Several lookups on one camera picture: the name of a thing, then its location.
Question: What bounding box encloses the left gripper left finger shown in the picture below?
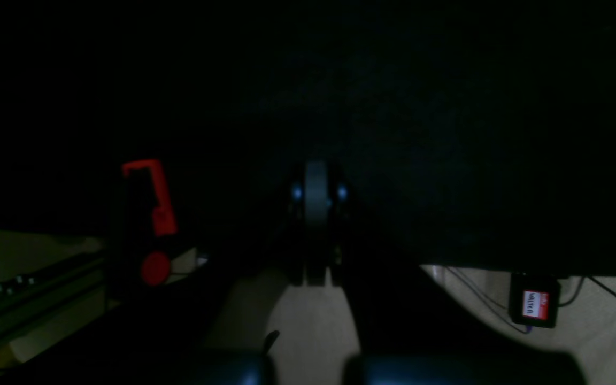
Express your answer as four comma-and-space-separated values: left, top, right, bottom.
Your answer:
0, 160, 332, 384

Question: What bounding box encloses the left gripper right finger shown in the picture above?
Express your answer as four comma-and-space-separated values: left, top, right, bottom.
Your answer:
329, 163, 585, 384

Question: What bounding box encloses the red and black clamp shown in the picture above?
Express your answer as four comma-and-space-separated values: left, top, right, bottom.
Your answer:
106, 159, 179, 302

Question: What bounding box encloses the black adapter red label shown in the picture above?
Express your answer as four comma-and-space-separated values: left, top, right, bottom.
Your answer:
508, 273, 561, 329

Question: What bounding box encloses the black table cloth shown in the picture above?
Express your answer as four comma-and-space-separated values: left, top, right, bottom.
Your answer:
0, 1, 616, 275

